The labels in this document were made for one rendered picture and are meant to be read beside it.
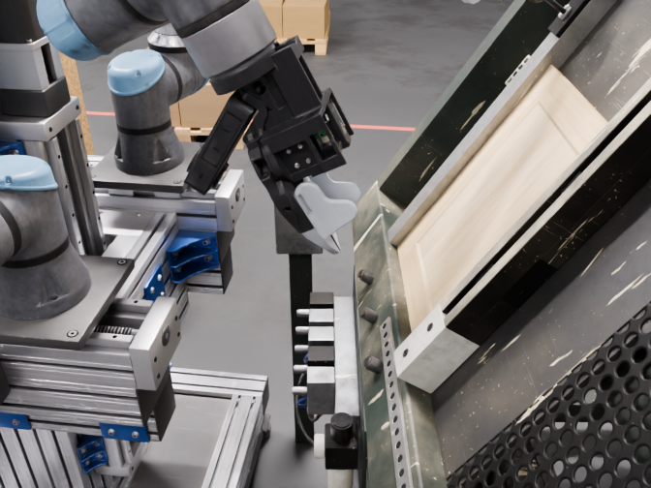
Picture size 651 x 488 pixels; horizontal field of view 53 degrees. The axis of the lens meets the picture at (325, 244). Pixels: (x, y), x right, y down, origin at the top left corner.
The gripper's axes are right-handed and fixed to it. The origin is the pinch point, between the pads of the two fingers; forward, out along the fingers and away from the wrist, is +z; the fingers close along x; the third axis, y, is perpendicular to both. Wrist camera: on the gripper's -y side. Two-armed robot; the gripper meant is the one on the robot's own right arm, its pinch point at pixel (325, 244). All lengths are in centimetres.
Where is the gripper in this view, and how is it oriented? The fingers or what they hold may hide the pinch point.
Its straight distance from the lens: 67.9
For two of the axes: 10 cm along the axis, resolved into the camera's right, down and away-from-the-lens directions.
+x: 1.3, -5.4, 8.3
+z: 4.6, 7.8, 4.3
